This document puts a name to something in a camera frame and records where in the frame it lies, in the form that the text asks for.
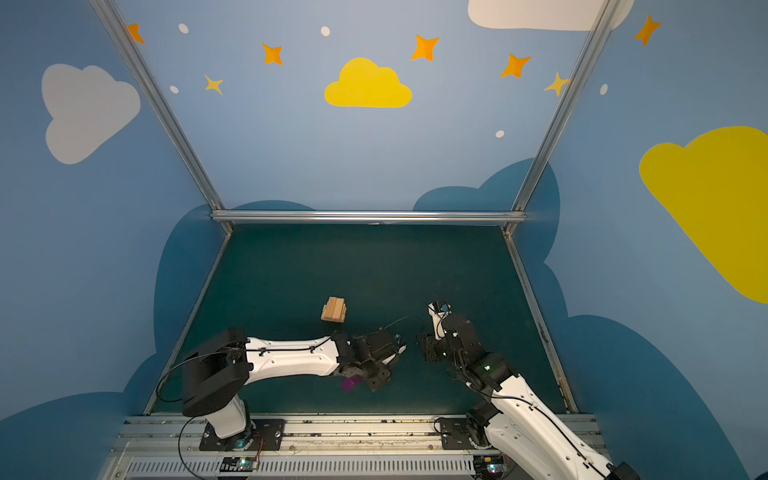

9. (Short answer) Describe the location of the left green circuit board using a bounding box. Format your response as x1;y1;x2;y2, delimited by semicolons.
219;457;260;473

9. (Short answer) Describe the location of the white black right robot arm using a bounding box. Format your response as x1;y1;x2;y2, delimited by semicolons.
420;302;639;479

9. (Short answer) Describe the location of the aluminium left corner post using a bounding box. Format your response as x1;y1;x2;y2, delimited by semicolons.
90;0;225;213

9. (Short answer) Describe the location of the light wood block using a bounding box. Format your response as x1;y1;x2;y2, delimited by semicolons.
321;297;337;322

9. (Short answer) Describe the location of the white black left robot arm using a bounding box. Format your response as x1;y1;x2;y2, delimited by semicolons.
182;327;406;440

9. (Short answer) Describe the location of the aluminium front rail base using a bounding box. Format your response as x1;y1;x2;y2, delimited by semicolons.
99;414;618;479

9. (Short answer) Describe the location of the aluminium corner post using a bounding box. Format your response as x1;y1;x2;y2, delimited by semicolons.
511;0;622;216
90;0;225;213

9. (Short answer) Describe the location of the right green circuit board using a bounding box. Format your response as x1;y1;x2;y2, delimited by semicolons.
472;456;509;480

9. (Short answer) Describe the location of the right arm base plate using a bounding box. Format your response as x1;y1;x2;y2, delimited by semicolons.
433;417;490;450

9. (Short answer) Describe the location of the aluminium back frame rail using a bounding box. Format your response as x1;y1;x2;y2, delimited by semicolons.
211;210;526;224

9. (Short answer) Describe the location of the aluminium right corner post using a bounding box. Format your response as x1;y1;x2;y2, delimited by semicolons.
511;0;622;216

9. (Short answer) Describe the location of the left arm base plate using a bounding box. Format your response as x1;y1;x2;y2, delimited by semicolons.
199;418;286;452

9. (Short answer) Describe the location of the green circuit board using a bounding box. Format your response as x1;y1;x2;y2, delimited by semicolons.
472;456;509;480
219;457;260;473

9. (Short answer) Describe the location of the purple block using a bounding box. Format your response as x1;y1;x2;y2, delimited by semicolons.
341;376;363;392

